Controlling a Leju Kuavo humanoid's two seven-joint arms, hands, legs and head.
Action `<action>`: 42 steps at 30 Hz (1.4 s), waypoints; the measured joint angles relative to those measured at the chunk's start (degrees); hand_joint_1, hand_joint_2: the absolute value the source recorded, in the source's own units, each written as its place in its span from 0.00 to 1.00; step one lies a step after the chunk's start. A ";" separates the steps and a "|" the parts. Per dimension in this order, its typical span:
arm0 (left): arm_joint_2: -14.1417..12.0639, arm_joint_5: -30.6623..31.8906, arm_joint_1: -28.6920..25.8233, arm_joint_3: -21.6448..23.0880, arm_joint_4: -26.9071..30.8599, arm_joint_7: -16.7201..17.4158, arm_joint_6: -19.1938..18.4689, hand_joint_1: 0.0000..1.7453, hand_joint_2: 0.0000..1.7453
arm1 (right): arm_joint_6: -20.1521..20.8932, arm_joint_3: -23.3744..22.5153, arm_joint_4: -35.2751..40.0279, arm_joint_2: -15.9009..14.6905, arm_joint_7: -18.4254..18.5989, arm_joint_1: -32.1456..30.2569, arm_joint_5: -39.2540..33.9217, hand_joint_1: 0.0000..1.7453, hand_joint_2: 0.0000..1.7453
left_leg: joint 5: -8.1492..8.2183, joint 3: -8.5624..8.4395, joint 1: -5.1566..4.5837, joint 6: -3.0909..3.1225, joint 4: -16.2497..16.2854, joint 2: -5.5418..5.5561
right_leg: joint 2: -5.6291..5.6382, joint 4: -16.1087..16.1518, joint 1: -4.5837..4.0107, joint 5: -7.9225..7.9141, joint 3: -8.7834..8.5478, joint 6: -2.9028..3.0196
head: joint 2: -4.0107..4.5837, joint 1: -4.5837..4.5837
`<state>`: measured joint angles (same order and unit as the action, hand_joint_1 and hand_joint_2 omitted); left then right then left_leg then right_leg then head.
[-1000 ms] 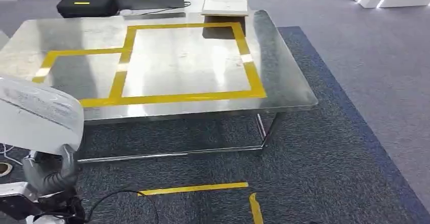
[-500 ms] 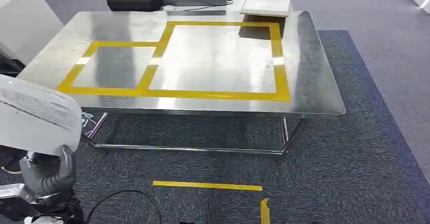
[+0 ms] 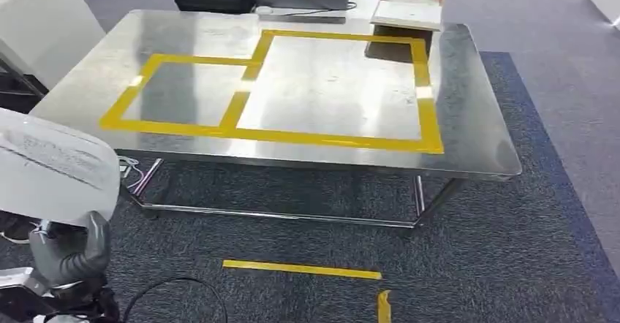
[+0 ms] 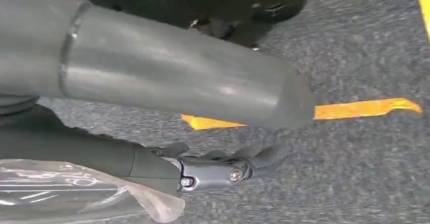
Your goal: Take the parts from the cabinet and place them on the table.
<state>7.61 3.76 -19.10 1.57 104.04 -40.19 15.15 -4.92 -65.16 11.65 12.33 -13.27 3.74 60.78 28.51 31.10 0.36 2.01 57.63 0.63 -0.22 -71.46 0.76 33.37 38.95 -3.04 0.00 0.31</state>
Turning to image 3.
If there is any long yellow floor tape strip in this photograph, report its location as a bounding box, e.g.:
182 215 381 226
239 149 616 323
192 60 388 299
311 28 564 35
222 259 383 281

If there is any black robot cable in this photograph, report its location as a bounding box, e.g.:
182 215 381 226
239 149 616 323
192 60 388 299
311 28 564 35
121 276 229 323

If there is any open cardboard box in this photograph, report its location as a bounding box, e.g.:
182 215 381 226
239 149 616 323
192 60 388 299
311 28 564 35
370 0 446 33

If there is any white cabinet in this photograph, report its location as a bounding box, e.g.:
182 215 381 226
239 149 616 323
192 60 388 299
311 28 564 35
0 0 107 91

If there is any steel table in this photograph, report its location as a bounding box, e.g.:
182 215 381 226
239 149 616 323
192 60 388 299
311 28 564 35
29 9 523 230

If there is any white plastic lamp cover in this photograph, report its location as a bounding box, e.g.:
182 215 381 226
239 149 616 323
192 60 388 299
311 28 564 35
0 107 121 228

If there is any short yellow floor tape strip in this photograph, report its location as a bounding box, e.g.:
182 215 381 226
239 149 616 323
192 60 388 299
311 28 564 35
377 289 393 323

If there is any white wire bundle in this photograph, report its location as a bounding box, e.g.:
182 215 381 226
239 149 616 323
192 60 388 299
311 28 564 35
118 155 147 189

